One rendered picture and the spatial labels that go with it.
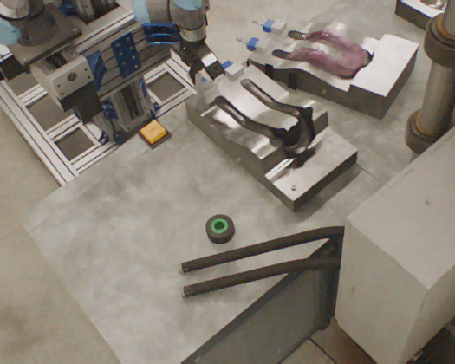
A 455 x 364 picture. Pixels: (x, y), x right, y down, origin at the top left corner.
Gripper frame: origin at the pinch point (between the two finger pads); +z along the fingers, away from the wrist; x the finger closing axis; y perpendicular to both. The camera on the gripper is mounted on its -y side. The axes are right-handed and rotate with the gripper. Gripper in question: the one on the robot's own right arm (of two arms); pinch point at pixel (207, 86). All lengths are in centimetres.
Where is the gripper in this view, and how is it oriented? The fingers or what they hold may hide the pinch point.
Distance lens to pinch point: 186.5
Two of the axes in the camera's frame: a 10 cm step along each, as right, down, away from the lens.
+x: -7.7, 5.7, -3.0
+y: -6.3, -5.9, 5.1
